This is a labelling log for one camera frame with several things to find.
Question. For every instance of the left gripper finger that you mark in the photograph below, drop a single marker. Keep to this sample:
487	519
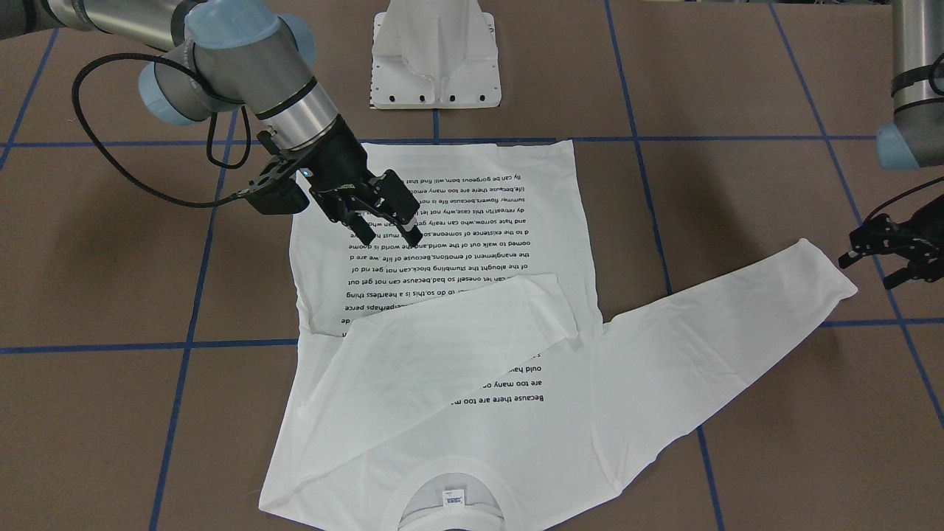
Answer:
927	269
876	236

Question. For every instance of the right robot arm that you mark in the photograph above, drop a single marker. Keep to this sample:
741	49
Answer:
214	56

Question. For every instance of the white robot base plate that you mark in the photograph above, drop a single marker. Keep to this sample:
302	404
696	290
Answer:
435	55

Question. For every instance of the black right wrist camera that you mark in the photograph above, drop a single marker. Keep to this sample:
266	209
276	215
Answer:
275	192

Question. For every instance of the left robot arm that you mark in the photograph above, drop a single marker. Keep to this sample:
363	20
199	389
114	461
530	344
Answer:
911	141

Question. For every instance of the white long-sleeve printed shirt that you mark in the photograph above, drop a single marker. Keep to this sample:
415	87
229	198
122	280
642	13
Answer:
472	383

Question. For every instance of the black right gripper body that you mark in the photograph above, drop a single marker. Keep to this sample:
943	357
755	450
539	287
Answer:
344	157

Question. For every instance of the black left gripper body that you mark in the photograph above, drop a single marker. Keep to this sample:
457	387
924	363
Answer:
926	230

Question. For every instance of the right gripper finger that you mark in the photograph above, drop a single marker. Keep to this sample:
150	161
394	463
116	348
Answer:
395	202
341	214

